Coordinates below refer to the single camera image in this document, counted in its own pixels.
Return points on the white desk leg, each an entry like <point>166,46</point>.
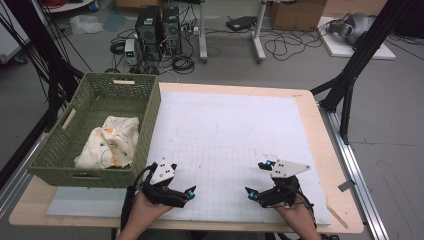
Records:
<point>258,33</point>
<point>202,33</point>

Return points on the wide black computer tower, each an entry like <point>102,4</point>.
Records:
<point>148,31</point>

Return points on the grey tape piece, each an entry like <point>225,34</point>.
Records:
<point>346,185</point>

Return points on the flat black device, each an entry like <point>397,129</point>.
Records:
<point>240,23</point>

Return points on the white grid mat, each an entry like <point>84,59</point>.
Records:
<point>220,113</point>

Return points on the blue floor sheet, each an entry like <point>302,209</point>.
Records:
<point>115,20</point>

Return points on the narrow black computer tower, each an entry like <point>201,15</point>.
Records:
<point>171,30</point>

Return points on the small white power supply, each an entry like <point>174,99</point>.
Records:
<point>130,51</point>

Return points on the person's right hand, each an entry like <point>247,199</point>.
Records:
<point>296,215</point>

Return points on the aluminium rail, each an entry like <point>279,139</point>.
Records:
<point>353,166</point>
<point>16,186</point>

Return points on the brown cardboard box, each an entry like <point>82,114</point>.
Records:
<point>296,15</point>

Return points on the grey headset device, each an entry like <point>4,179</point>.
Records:
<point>353,26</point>

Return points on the green woven basket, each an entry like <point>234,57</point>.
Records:
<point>100,100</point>

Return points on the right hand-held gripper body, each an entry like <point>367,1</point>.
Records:
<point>283,191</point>

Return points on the clear plastic bag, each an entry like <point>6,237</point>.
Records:
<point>86,24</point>

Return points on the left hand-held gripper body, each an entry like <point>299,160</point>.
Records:
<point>162,173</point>

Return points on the cream egg-print cloth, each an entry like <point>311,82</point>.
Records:
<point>110,143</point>

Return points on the thin wooden stick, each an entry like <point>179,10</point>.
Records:
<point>336,215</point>

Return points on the person's left hand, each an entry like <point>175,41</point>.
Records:
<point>145,213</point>

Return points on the white floor board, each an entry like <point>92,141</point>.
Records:
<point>336,50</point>

